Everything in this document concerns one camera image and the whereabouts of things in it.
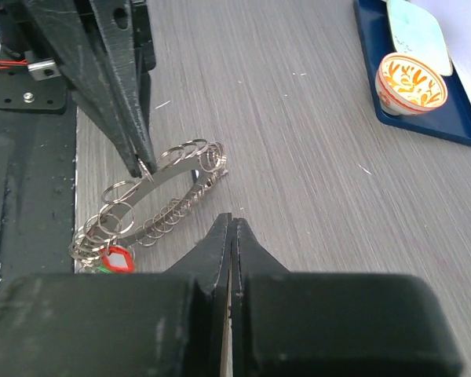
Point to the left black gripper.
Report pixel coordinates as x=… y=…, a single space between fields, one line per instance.
x=50 y=50

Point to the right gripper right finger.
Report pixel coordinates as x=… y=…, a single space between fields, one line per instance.
x=288 y=323

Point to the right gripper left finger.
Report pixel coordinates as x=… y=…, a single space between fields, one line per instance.
x=139 y=324

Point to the red key tag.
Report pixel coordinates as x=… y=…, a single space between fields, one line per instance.
x=118 y=260

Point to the green key tag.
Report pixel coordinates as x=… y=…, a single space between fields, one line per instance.
x=100 y=269

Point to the large metal keyring with rings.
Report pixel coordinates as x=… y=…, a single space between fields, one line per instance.
x=136 y=214

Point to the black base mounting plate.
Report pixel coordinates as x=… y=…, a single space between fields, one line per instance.
x=37 y=193

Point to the dark blue tray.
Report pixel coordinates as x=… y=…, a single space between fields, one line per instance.
x=451 y=122

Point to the red patterned small bowl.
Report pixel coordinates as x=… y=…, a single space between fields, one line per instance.
x=406 y=86

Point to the light green rectangular plate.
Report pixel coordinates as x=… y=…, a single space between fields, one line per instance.
x=417 y=33

